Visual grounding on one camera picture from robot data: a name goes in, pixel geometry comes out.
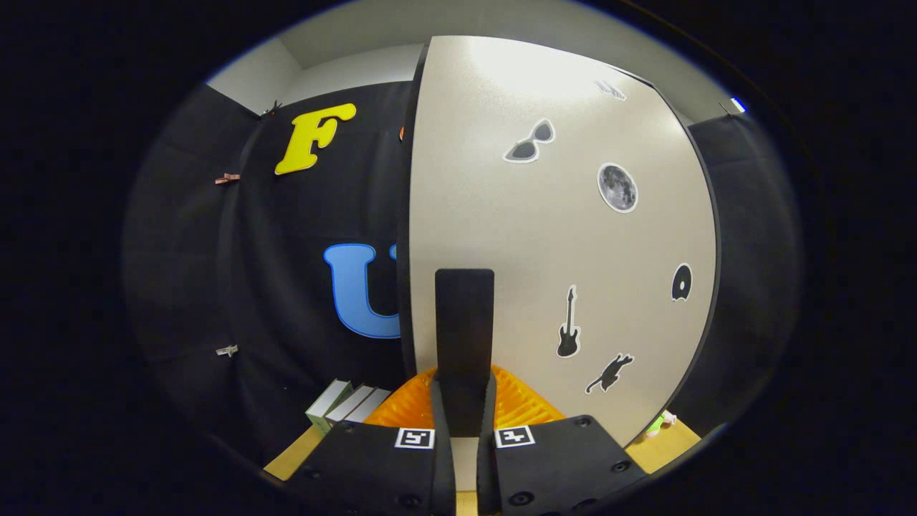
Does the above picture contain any brown book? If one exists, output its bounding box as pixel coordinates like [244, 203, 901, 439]
[326, 386, 392, 431]

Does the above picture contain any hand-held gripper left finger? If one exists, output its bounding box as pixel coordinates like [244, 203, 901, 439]
[283, 367, 457, 516]

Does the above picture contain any dark grey cabinet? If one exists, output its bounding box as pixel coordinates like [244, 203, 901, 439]
[396, 39, 723, 449]

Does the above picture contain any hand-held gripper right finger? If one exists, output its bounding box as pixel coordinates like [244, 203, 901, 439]
[476, 365, 649, 516]

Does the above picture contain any green plush toy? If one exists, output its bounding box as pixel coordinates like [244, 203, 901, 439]
[643, 409, 678, 440]

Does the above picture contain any green book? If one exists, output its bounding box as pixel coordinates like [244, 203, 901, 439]
[306, 379, 355, 435]

